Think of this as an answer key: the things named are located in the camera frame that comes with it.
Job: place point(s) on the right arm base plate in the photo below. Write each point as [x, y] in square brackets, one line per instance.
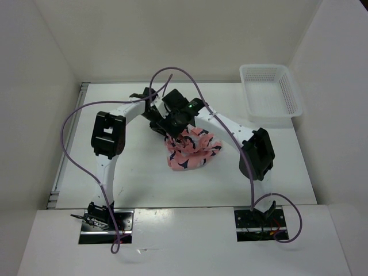
[251, 229]

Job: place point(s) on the aluminium table edge rail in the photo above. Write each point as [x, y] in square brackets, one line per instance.
[68, 134]

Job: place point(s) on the white plastic basket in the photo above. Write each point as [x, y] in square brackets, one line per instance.
[270, 91]

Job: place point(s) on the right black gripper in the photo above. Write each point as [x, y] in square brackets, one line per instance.
[177, 130]

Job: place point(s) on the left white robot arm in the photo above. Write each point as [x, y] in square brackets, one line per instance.
[108, 141]

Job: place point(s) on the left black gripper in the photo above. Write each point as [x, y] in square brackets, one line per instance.
[154, 127]

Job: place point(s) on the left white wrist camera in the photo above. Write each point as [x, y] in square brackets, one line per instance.
[160, 107]

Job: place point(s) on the pink shark print shorts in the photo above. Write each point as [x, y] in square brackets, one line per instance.
[192, 149]

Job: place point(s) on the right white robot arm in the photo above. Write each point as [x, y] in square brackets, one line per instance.
[254, 147]

